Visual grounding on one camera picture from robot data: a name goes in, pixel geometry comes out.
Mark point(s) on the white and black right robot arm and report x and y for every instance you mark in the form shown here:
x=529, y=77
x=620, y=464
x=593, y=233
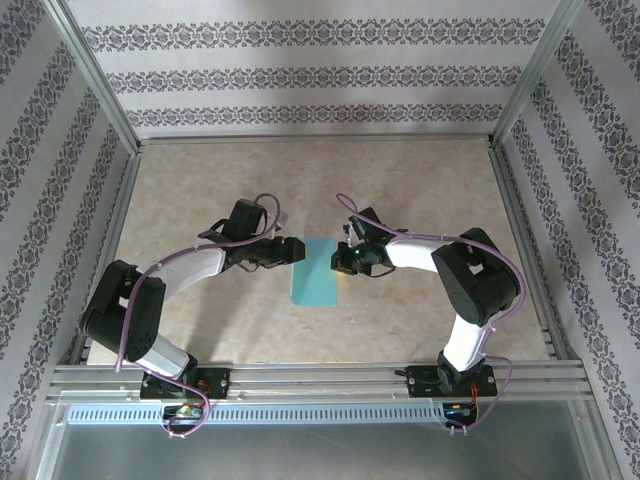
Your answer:
x=420, y=257

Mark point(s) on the aluminium frame post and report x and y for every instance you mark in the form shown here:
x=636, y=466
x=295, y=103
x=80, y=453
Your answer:
x=535, y=75
x=95, y=80

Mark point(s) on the long aluminium frame rail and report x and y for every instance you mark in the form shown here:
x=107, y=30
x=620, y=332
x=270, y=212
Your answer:
x=315, y=140

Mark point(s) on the wide aluminium base rail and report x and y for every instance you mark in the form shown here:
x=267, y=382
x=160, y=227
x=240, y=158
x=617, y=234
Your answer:
x=320, y=380

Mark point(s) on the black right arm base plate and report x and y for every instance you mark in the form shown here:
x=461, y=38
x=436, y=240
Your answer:
x=417, y=382

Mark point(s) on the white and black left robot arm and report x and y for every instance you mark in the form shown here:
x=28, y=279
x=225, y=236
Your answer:
x=185, y=270

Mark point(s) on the short aluminium frame rail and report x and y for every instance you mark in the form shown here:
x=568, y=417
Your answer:
x=107, y=250
x=530, y=250

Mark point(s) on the small circuit board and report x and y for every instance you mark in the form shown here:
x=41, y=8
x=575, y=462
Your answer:
x=460, y=411
x=182, y=412

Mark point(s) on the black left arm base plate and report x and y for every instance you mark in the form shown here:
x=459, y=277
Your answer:
x=220, y=382

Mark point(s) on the grey sheet metal panel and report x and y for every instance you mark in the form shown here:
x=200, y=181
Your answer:
x=320, y=455

